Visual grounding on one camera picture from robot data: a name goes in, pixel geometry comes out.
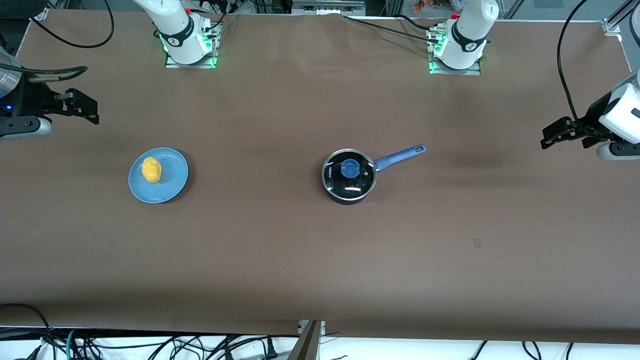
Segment yellow potato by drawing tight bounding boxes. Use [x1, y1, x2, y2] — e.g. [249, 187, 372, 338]
[141, 157, 164, 184]

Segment glass lid with blue knob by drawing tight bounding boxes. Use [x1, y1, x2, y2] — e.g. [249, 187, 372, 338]
[322, 149, 377, 198]

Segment blue round plate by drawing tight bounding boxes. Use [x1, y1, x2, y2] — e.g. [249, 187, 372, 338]
[128, 147, 190, 204]

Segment brown table cover sheet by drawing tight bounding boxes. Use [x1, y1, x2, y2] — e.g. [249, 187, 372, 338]
[0, 9, 640, 345]

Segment grey metal box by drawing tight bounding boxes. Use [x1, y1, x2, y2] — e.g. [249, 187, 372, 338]
[292, 0, 366, 16]

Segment brown angled beam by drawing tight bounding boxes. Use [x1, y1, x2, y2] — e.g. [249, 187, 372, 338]
[287, 320, 326, 360]

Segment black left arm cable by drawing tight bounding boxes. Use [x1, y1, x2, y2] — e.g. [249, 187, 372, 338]
[557, 0, 601, 137]

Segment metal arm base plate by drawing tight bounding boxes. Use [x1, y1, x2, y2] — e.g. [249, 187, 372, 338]
[429, 27, 482, 76]
[165, 22, 219, 69]

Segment black pot with blue handle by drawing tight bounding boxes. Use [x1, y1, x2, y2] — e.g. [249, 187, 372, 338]
[321, 144, 427, 205]

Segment short black table cable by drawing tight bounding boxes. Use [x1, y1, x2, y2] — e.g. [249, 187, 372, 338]
[399, 14, 433, 30]

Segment long black table cable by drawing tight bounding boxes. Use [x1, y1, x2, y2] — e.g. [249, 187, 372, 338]
[344, 15, 437, 40]

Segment black looped floor cable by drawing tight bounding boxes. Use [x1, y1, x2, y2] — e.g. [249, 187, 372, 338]
[0, 303, 54, 360]

